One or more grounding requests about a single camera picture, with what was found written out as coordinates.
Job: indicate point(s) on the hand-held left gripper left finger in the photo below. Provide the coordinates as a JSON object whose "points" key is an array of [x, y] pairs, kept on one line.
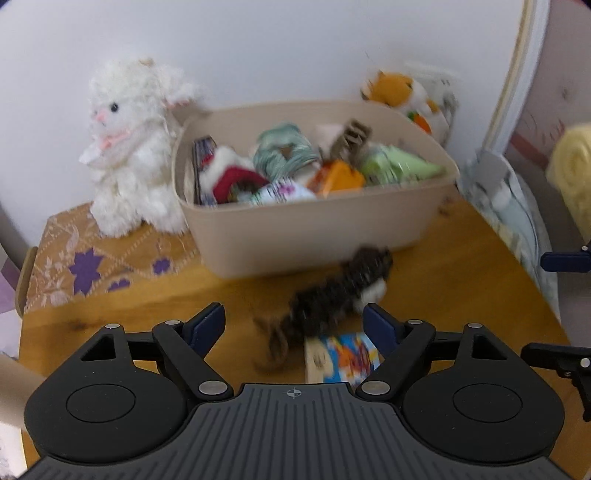
{"points": [[207, 323]]}

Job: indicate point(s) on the yellow rolled towel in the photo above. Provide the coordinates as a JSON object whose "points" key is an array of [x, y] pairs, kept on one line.
{"points": [[575, 170]]}

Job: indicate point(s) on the lavender box with beige edge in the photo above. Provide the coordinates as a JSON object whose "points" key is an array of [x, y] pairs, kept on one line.
{"points": [[25, 286]]}

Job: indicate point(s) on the orange hamster plush toy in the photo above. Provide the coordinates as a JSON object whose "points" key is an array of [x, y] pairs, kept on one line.
{"points": [[392, 87]]}

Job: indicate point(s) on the brown flower-patterned tablecloth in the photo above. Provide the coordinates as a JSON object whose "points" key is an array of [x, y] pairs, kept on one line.
{"points": [[115, 258]]}

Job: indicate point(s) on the wooden desktop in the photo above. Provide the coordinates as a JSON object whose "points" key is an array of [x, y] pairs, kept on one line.
{"points": [[461, 286]]}

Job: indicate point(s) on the round pale blue tray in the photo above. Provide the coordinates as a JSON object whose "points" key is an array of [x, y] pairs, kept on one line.
{"points": [[531, 217]]}

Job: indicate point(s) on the dark brown plush toy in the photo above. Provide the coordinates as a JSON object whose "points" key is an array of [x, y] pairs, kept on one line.
{"points": [[332, 295]]}

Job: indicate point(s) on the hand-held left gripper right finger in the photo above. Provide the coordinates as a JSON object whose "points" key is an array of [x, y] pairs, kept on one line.
{"points": [[381, 323]]}

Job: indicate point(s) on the red and white fuzzy sock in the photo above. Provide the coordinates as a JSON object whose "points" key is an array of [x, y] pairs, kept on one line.
{"points": [[231, 177]]}

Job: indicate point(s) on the green red-label snack packet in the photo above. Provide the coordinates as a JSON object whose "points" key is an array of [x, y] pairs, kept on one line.
{"points": [[397, 164]]}

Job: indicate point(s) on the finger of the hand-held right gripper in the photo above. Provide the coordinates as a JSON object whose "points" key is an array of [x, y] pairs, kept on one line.
{"points": [[563, 261], [568, 357]]}

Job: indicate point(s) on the framed pink cartoon picture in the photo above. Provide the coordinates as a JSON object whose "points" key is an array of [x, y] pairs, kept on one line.
{"points": [[545, 92]]}

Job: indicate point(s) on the blue cartoon print box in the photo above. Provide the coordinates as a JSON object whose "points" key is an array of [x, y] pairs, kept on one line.
{"points": [[346, 360]]}

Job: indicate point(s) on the green striped scrunchie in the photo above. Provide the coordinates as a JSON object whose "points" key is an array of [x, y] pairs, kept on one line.
{"points": [[277, 157]]}

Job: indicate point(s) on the white lamb plush toy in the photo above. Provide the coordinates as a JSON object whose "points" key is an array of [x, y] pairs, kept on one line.
{"points": [[134, 152]]}

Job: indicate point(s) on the beige plastic basket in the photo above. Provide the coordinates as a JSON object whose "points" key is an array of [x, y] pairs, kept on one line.
{"points": [[300, 235]]}

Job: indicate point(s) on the beige cardboard tube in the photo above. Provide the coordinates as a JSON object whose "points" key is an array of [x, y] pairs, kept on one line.
{"points": [[18, 392]]}

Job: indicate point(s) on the orange box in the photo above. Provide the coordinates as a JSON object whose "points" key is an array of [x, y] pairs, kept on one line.
{"points": [[341, 177]]}

